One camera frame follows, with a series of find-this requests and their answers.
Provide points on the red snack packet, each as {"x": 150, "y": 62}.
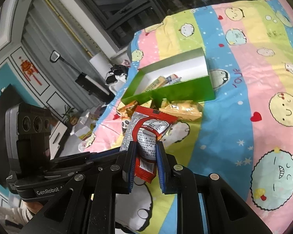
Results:
{"x": 146, "y": 128}

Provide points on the small yellow snack packet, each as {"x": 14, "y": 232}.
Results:
{"x": 148, "y": 104}

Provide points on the white snack packet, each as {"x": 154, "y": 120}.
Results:
{"x": 172, "y": 79}

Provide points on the striped knit sleeve forearm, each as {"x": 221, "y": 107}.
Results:
{"x": 14, "y": 219}

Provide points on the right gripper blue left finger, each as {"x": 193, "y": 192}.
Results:
{"x": 128, "y": 172}

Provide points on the green cardboard box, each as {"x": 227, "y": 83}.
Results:
{"x": 184, "y": 76}

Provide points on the red chinese knot decoration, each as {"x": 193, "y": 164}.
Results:
{"x": 30, "y": 71}

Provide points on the white paper roll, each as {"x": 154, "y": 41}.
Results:
{"x": 101, "y": 64}

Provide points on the green yellow cracker packet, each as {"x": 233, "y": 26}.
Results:
{"x": 159, "y": 82}

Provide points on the orange-yellow snack bag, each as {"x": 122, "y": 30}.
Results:
{"x": 186, "y": 110}

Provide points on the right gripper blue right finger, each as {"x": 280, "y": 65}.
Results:
{"x": 164, "y": 171}

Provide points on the orange panda snack packet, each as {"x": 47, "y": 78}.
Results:
{"x": 127, "y": 110}

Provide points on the pile of black white clothes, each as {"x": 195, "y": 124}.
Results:
{"x": 116, "y": 72}

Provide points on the colourful cartoon bed sheet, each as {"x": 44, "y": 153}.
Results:
{"x": 238, "y": 61}

